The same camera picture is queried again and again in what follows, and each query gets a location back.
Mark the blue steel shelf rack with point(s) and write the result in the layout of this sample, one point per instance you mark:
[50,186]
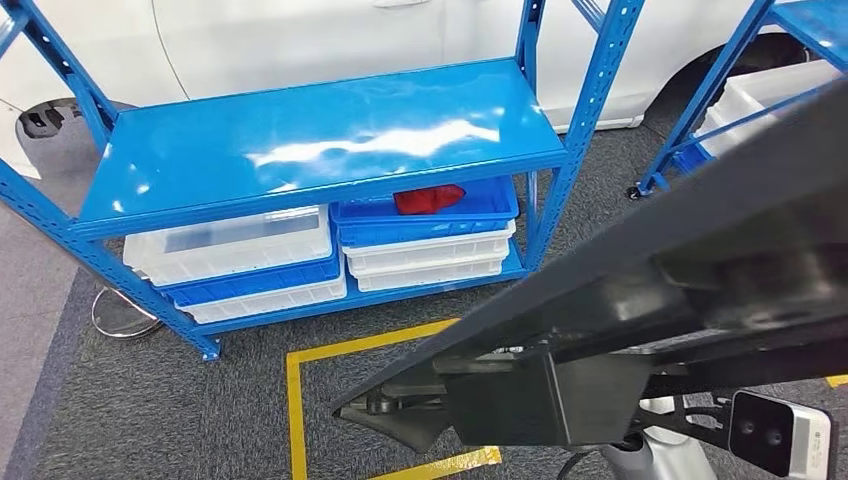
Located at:
[298,132]

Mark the black plastic panel part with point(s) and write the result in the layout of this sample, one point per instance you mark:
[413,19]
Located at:
[696,232]

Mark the black caster wheel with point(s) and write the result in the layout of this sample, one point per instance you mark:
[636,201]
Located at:
[635,193]

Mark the chrome round floor base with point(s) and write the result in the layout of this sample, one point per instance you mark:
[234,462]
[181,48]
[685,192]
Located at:
[132,331]

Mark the blue plastic bin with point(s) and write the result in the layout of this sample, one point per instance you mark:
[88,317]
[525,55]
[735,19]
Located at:
[424,228]
[252,285]

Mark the black camera bracket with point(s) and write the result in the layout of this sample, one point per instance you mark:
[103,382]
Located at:
[702,424]

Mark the blue wheeled shelf rack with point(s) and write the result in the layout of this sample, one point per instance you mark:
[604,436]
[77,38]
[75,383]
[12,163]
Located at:
[821,26]

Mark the white plastic bin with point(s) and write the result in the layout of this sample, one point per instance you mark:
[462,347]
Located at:
[265,305]
[430,277]
[762,89]
[232,258]
[424,255]

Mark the white car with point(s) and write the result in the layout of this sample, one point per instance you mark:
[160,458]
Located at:
[298,40]

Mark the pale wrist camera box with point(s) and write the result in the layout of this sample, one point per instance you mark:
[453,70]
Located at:
[795,437]

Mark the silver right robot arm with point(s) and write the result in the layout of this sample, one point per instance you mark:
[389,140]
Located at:
[662,464]

